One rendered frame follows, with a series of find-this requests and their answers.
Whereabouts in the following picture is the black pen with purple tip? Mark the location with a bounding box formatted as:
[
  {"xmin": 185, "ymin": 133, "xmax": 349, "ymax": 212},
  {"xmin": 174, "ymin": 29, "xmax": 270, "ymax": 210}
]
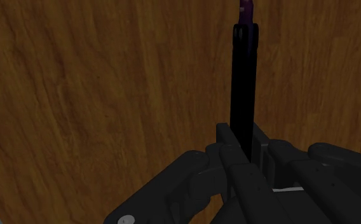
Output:
[{"xmin": 229, "ymin": 0, "xmax": 259, "ymax": 164}]

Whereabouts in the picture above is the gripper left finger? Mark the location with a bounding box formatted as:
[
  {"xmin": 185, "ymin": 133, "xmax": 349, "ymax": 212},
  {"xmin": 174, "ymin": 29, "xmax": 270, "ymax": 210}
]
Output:
[{"xmin": 103, "ymin": 122, "xmax": 274, "ymax": 224}]

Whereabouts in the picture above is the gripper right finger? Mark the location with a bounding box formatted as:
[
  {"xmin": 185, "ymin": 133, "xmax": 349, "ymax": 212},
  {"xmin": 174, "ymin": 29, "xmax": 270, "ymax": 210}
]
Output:
[{"xmin": 250, "ymin": 123, "xmax": 361, "ymax": 224}]

